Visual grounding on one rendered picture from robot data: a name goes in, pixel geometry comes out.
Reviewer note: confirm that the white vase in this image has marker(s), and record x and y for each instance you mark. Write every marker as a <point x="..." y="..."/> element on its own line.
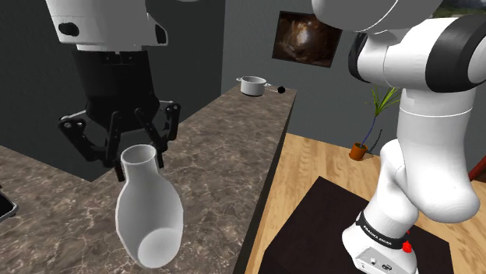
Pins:
<point x="148" y="212"/>

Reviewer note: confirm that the brown wall picture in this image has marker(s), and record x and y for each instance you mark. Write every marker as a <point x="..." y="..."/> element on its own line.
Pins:
<point x="305" y="40"/>

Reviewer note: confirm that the white cooking pot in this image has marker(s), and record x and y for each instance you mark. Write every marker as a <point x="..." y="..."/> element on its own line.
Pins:
<point x="252" y="86"/>

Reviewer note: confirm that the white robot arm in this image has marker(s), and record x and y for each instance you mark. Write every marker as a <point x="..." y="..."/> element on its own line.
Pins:
<point x="433" y="151"/>

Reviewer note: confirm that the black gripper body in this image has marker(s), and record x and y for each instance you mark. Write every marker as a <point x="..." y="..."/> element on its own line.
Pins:
<point x="114" y="87"/>

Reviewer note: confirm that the black flat device grey rim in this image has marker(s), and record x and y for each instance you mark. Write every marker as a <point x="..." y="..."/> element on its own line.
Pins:
<point x="4" y="206"/>

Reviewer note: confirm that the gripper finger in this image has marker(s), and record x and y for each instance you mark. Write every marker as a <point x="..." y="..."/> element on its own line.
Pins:
<point x="171" y="121"/>
<point x="112" y="146"/>

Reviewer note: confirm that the thin utensil with black head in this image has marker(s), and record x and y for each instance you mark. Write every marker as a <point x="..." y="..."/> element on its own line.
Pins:
<point x="281" y="90"/>

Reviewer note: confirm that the green plant in orange pot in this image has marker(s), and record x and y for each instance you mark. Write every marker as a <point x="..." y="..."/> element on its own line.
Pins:
<point x="358" y="151"/>

